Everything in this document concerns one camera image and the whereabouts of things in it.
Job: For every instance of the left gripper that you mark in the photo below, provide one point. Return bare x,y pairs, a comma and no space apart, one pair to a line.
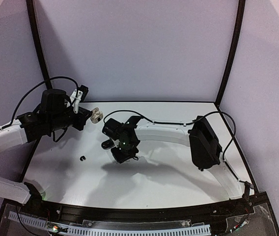
85,117

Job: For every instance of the white earbud charging case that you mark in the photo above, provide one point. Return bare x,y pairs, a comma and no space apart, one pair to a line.
97,115

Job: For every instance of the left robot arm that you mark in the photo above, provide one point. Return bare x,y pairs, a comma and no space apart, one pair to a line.
56,111

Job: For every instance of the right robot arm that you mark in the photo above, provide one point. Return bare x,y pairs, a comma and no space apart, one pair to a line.
198,135

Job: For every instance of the black earbud charging case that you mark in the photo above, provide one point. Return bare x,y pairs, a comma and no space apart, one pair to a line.
108,144

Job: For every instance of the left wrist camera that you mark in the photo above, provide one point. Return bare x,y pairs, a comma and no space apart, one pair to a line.
84,90

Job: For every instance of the white slotted cable duct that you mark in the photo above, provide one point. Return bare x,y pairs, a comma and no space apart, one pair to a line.
102,228

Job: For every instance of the black front frame rail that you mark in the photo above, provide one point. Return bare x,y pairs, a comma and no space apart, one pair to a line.
76,214

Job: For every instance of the left black frame post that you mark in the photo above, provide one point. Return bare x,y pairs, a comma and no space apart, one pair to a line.
30,4

